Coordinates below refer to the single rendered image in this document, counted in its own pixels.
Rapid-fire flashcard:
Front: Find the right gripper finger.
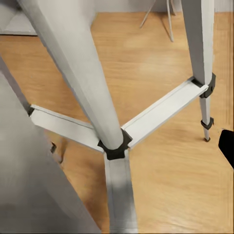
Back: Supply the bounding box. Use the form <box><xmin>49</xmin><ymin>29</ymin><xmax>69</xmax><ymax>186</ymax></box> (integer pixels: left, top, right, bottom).
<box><xmin>218</xmin><ymin>130</ymin><xmax>234</xmax><ymax>169</ymax></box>

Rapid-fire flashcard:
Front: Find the camera tripod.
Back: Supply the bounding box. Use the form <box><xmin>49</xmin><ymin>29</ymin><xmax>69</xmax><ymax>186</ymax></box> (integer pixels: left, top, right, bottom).
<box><xmin>0</xmin><ymin>0</ymin><xmax>216</xmax><ymax>234</ymax></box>

